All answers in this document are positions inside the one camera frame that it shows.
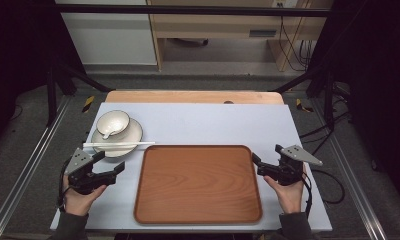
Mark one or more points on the white plate with dark rim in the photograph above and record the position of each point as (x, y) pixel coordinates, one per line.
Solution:
(132, 134)

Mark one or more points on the brown wooden tray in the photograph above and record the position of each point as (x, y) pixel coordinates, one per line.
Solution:
(198, 185)

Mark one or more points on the yellow black tape marker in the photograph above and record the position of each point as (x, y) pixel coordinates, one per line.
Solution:
(88, 104)
(301, 106)

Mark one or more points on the person's right hand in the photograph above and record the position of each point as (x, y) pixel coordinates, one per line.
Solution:
(289, 196)

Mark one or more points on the black curtain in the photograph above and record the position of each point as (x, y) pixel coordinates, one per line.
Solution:
(381, 83)
(18, 50)

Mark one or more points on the white ceramic spoon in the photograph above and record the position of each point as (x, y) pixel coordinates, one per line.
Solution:
(105, 135)

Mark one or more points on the light wooden desk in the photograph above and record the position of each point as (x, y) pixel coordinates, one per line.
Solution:
(214, 25)

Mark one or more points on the white bowl with dark rim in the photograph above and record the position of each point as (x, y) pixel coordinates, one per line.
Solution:
(116, 119)

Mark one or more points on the black horizontal frame bar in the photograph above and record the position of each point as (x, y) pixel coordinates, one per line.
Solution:
(188, 10)

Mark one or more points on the white chopstick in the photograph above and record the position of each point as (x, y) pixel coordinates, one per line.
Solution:
(128, 143)
(98, 146)

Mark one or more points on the black frame strut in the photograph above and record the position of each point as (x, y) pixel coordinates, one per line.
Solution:
(328, 96)
(51, 96)

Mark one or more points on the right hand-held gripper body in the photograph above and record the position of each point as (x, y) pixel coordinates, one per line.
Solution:
(289, 171)

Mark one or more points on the wooden table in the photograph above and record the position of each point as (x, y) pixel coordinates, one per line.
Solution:
(188, 97)

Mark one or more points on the person's left hand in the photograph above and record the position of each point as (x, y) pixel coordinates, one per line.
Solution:
(78, 201)

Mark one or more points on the white cabinet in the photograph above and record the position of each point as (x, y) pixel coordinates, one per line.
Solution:
(114, 40)

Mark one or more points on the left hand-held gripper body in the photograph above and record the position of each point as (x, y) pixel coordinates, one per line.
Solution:
(83, 178)

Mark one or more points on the aluminium floor rail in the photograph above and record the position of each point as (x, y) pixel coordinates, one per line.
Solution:
(28, 163)
(349, 176)

